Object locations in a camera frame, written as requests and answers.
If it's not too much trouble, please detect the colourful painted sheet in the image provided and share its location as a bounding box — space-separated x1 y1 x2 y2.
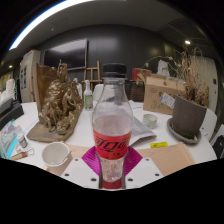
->
0 119 26 160

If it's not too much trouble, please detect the dried plant in grey pot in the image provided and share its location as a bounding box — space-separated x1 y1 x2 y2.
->
141 46 211 140

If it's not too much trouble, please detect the dark brown crate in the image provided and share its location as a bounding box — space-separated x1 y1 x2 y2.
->
125 79 146 103

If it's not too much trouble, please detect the grey plant saucer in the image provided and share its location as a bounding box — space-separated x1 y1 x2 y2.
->
166 117 203 145

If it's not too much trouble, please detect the wooden easel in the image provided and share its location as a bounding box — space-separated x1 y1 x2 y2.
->
81 59 103 93

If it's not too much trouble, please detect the white plaster statue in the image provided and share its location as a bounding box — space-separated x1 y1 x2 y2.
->
156 59 172 77

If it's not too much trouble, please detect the red box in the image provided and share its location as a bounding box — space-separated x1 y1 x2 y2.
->
131 67 153 83

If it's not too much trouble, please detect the clear red-labelled drink bottle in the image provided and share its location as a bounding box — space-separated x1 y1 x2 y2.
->
91 63 134 191

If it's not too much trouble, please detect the yellow tag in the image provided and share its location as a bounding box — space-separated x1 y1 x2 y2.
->
149 141 169 149

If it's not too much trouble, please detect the tan canvas table mat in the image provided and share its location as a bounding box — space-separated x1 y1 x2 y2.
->
43 141 196 178

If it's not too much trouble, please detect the paintbrush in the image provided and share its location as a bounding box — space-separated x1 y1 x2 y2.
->
9 148 35 162

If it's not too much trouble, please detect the small glass jar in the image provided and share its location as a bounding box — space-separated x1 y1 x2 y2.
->
142 113 159 130

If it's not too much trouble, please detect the cardboard box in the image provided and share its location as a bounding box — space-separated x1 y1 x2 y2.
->
143 73 188 116

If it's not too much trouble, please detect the black box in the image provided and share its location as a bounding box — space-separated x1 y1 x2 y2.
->
0 97 25 132

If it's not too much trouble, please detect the large ceiling light panel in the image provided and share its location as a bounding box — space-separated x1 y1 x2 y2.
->
8 0 94 51

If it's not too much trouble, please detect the black backpack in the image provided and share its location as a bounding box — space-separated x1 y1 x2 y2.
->
211 134 224 159

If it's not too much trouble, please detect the newspaper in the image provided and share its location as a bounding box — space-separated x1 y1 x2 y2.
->
128 114 158 148

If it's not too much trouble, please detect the small paint jar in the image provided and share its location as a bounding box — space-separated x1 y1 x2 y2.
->
16 133 29 149

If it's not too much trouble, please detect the golden relief sculpture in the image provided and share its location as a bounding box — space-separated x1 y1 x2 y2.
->
26 59 85 144

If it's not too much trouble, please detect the white mug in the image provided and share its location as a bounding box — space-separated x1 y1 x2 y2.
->
41 141 73 168

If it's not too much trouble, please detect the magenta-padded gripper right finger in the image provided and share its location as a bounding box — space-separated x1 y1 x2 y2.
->
123 146 165 190

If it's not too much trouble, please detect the black wall screen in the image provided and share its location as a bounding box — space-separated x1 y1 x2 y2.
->
43 38 89 72

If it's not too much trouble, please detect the white chair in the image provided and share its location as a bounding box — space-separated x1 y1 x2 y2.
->
199 107 218 143
209 123 224 160
92 83 105 103

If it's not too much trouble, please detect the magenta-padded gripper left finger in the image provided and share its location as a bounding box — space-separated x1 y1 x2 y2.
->
60 146 101 190

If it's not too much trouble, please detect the green-labelled spray bottle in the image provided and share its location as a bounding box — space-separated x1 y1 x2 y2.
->
83 79 94 112

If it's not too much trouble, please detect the white plaster sculpture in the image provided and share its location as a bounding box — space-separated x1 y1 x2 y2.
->
0 78 17 103

